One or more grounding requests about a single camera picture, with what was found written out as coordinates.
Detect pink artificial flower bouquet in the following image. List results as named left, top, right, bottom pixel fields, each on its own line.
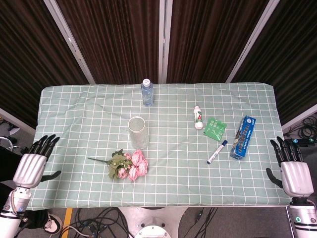
left=87, top=148, right=149, bottom=181

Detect green checkered tablecloth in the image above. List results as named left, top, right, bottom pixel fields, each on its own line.
left=24, top=83, right=293, bottom=211

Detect black cable bundle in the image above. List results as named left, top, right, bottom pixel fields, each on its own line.
left=284, top=116, right=317, bottom=139

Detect blue rectangular carton box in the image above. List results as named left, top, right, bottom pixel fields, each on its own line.
left=229, top=115, right=257, bottom=160

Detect clear plastic water bottle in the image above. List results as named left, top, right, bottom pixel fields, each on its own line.
left=141, top=78, right=155, bottom=107

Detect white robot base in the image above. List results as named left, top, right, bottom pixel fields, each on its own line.
left=118, top=206, right=189, bottom=238

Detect clear glass vase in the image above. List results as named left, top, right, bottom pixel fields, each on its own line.
left=127, top=116, right=151, bottom=150

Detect black floor cables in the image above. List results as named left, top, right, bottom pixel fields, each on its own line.
left=59, top=207, right=132, bottom=238

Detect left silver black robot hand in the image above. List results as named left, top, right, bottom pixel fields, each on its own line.
left=12, top=134, right=62, bottom=189

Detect blue white marker pen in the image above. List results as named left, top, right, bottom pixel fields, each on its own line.
left=207, top=139, right=229, bottom=165

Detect black white sneaker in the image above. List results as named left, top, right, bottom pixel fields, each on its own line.
left=39, top=210, right=63, bottom=235

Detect black electronic device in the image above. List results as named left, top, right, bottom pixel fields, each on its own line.
left=284, top=138, right=317, bottom=157

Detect green snack packet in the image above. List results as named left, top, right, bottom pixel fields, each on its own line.
left=203, top=117, right=227, bottom=142

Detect metal stool frame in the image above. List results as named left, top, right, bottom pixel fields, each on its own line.
left=0, top=135, right=19, bottom=152

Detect small white drink bottle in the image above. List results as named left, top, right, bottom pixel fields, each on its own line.
left=193, top=105, right=204, bottom=130

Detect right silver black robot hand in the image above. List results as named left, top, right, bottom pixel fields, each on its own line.
left=265, top=136, right=315, bottom=198

